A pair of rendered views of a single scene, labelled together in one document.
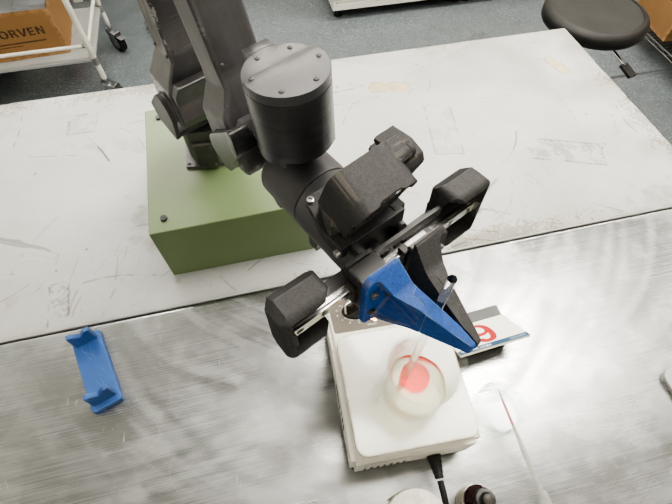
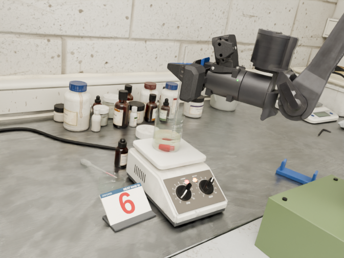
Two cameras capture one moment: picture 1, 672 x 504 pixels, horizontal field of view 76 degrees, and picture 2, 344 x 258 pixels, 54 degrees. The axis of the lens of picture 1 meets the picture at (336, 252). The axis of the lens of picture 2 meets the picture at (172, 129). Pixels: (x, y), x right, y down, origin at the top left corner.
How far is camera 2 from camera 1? 0.80 m
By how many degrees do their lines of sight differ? 97
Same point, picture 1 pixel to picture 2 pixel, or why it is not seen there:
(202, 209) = (324, 185)
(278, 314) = not seen: hidden behind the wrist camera
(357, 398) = (186, 144)
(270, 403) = (218, 178)
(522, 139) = not seen: outside the picture
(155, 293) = not seen: hidden behind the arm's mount
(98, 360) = (299, 176)
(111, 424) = (271, 167)
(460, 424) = (141, 142)
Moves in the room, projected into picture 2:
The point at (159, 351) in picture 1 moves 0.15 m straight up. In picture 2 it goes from (282, 186) to (300, 129)
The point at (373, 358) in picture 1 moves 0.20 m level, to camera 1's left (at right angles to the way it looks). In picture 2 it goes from (187, 153) to (263, 148)
